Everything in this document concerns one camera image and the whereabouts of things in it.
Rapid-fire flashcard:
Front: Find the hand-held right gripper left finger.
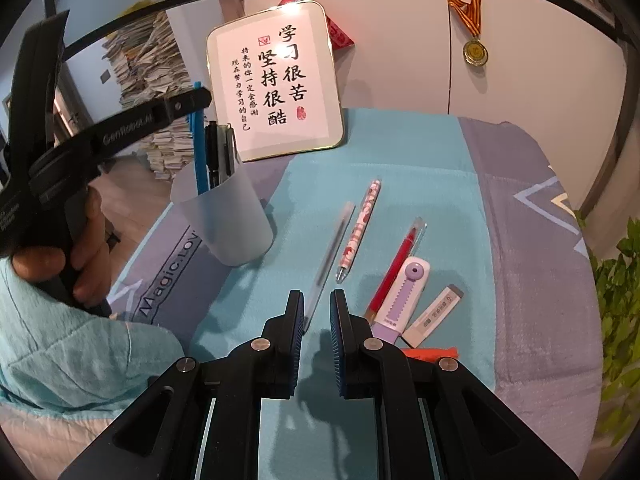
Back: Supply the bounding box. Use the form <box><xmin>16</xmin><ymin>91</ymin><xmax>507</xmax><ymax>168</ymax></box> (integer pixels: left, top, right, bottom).
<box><xmin>57</xmin><ymin>289</ymin><xmax>306</xmax><ymax>480</ymax></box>

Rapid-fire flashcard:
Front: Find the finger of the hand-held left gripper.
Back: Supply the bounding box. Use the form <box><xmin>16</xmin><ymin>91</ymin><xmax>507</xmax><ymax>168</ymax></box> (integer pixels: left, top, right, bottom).
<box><xmin>161</xmin><ymin>87</ymin><xmax>213</xmax><ymax>121</ymax></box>
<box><xmin>5</xmin><ymin>9</ymin><xmax>72</xmax><ymax>163</ymax></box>

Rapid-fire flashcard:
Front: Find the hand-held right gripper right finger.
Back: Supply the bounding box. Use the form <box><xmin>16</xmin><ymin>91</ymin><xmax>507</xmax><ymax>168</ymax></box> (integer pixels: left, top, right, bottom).
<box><xmin>330</xmin><ymin>288</ymin><xmax>580</xmax><ymax>480</ymax></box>

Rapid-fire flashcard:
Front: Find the blue pen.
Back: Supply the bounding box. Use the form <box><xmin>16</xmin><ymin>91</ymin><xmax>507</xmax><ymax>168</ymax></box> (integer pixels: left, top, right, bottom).
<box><xmin>192</xmin><ymin>79</ymin><xmax>210</xmax><ymax>196</ymax></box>

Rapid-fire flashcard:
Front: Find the black pen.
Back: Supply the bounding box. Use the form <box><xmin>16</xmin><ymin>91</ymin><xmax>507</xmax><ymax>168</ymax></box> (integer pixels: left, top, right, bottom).
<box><xmin>206</xmin><ymin>121</ymin><xmax>221</xmax><ymax>188</ymax></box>

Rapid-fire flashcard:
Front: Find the white and purple correction tape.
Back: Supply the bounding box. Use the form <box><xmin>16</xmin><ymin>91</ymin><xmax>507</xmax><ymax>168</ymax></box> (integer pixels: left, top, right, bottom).
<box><xmin>371</xmin><ymin>256</ymin><xmax>432</xmax><ymax>345</ymax></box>

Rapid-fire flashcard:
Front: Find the orange utility knife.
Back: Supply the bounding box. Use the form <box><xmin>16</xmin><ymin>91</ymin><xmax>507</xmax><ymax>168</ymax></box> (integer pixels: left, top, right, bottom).
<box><xmin>400</xmin><ymin>344</ymin><xmax>460</xmax><ymax>361</ymax></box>

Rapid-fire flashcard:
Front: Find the clear pen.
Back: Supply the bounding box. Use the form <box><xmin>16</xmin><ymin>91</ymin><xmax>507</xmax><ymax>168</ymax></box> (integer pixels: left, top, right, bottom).
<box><xmin>300</xmin><ymin>201</ymin><xmax>356</xmax><ymax>331</ymax></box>

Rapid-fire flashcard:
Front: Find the red pen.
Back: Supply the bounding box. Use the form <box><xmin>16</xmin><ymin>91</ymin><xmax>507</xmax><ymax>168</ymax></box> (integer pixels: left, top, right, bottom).
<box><xmin>366</xmin><ymin>217</ymin><xmax>427</xmax><ymax>326</ymax></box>

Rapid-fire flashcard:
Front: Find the white eraser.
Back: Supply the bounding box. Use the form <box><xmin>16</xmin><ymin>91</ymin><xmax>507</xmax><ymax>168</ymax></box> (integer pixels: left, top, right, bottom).
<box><xmin>400</xmin><ymin>284</ymin><xmax>467</xmax><ymax>348</ymax></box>

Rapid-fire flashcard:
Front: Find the white floral patterned pen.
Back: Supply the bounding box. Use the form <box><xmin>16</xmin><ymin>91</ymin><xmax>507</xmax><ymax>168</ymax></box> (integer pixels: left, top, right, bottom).
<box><xmin>336</xmin><ymin>178</ymin><xmax>383</xmax><ymax>283</ymax></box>

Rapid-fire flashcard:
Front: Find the translucent plastic cup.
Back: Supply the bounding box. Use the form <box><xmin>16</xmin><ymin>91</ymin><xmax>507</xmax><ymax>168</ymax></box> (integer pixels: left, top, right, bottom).
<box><xmin>170</xmin><ymin>162</ymin><xmax>275</xmax><ymax>267</ymax></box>

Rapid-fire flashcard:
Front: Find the person's left hand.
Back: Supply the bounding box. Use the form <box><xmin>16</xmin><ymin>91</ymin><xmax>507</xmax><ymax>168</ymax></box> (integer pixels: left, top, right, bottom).
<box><xmin>12</xmin><ymin>186</ymin><xmax>109</xmax><ymax>311</ymax></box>

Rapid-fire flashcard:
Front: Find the tall stack of papers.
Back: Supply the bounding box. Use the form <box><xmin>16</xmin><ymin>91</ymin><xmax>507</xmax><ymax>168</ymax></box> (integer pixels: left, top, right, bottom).
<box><xmin>102</xmin><ymin>7</ymin><xmax>201</xmax><ymax>183</ymax></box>

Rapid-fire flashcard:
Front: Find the framed calligraphy sign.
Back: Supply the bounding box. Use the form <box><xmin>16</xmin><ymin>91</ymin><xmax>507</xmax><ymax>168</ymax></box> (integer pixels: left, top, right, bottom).
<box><xmin>206</xmin><ymin>1</ymin><xmax>346</xmax><ymax>162</ymax></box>

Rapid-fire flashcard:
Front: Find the red hanging pouch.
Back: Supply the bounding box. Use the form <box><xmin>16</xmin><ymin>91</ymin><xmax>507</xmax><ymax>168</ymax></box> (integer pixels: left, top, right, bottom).
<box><xmin>277</xmin><ymin>0</ymin><xmax>356</xmax><ymax>51</ymax></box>

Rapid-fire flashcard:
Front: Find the white lower cabinet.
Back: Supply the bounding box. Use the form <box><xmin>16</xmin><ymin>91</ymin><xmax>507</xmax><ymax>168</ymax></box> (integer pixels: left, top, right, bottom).
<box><xmin>240</xmin><ymin>0</ymin><xmax>631</xmax><ymax>126</ymax></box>

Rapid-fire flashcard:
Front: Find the green potted plant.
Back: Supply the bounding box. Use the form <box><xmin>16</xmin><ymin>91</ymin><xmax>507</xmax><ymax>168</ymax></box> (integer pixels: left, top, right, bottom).
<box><xmin>575</xmin><ymin>210</ymin><xmax>640</xmax><ymax>441</ymax></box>

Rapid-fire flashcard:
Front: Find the gold medal with striped ribbon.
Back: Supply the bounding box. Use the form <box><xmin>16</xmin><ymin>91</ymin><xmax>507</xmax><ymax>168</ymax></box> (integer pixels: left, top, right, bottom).
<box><xmin>446</xmin><ymin>0</ymin><xmax>490</xmax><ymax>67</ymax></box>

